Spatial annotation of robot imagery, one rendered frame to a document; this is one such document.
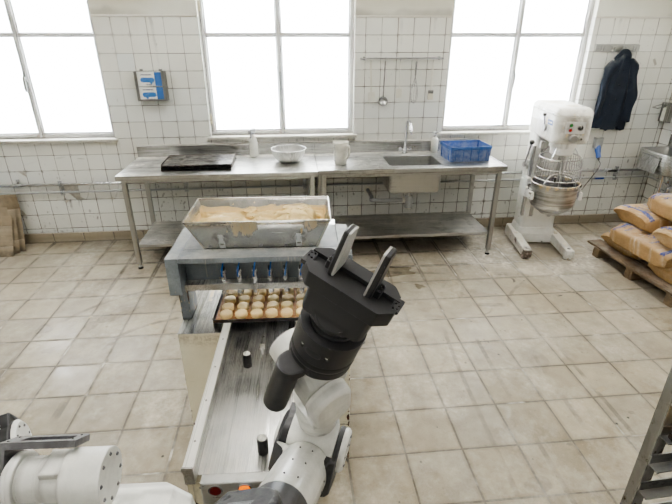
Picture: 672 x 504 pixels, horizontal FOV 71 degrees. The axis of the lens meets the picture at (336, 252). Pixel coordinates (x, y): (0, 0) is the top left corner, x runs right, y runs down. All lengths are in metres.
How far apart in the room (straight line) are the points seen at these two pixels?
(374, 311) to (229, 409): 1.18
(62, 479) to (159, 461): 2.10
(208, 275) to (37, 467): 1.40
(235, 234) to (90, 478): 1.33
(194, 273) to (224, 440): 0.72
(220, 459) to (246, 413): 0.19
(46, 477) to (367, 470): 2.03
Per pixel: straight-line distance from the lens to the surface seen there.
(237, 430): 1.58
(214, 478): 1.48
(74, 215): 5.46
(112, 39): 4.94
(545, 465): 2.77
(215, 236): 1.86
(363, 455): 2.61
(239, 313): 1.96
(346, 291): 0.52
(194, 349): 2.08
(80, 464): 0.64
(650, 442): 1.38
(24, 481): 0.67
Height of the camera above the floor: 1.95
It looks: 25 degrees down
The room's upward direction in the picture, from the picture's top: straight up
